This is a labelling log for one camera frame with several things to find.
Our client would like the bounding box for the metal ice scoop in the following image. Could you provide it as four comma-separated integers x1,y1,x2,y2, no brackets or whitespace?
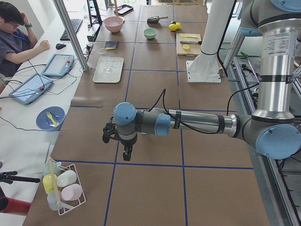
147,16,168,24

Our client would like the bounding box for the far teach pendant tablet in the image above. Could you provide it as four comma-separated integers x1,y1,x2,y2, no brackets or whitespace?
41,54,75,78

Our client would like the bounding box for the teach pendant tablet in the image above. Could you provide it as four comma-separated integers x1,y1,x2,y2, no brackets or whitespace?
9,73,53,105
41,54,75,78

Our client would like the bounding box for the grey folded cloth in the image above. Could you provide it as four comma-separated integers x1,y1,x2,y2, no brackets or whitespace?
104,40,119,50

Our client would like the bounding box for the blue bowl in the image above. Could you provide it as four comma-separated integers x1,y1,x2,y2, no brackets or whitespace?
36,106,65,132

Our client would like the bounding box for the yellow plastic knife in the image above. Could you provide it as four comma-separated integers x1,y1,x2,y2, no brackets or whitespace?
180,35,198,39

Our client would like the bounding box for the yellow plastic fork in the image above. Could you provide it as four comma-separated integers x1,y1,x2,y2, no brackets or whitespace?
46,112,58,127

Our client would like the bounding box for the white cup in rack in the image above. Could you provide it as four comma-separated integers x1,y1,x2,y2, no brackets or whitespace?
56,170,77,187

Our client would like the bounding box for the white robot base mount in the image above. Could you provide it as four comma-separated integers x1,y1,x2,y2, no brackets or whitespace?
187,0,236,83

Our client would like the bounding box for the seated person grey shirt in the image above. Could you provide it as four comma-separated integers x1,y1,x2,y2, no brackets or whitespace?
0,1,50,81

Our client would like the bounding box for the green cup in rack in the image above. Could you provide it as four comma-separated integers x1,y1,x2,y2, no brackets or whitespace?
43,161,60,176

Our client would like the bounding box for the metal muddler rod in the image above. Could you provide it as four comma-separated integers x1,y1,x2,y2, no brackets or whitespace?
180,40,202,45

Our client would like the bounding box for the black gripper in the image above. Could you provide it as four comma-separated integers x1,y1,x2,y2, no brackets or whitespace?
118,133,137,161

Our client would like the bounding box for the black keyboard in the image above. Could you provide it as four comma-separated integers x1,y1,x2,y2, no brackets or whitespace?
59,18,84,41

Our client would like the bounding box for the aluminium frame post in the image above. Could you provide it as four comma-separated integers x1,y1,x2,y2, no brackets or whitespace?
53,0,88,72

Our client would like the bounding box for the pink cup in rack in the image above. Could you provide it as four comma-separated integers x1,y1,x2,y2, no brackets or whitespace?
61,184,82,201

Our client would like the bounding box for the wooden cutting board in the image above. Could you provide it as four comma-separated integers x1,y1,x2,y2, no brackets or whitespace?
176,33,202,56

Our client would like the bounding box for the black tripod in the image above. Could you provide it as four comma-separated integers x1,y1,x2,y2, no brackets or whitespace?
0,171,40,184

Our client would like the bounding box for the black computer mouse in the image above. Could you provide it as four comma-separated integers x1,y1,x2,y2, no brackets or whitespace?
55,43,66,50

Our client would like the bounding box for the yellow cup in rack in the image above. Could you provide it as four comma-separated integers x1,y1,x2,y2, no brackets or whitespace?
42,173,54,194

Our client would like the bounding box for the pale blue cup in rack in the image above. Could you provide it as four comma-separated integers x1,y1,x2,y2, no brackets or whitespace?
47,190,62,210

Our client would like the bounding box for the half lemon slice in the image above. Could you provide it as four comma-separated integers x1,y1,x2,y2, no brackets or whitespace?
182,44,190,51

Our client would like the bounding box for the red cylinder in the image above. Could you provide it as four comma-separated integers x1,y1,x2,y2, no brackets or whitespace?
0,197,31,216

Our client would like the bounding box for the green bowl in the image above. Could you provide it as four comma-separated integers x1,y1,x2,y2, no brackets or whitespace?
143,28,157,40

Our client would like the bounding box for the wine glass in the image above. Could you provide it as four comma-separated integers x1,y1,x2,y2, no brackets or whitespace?
99,48,112,74

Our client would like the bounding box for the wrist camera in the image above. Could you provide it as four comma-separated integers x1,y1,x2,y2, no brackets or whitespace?
102,116,119,144

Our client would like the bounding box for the near teach pendant tablet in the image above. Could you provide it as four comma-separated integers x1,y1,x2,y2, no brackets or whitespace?
9,73,53,105

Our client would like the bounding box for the cream bear tray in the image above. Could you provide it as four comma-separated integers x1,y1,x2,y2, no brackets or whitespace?
92,56,124,83

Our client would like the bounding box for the white wire cup rack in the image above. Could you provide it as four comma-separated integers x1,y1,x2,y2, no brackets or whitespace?
47,158,86,216

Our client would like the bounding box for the wooden rack handle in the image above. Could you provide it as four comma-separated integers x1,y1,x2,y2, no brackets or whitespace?
48,158,62,208

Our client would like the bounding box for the yellow lemon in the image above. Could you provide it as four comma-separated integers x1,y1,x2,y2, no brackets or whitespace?
168,24,178,32
176,22,181,30

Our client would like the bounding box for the pink bowl with ice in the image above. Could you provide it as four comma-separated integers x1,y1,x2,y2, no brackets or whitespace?
103,16,125,33

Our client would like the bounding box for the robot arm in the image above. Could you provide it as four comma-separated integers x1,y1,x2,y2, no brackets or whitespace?
113,0,301,161

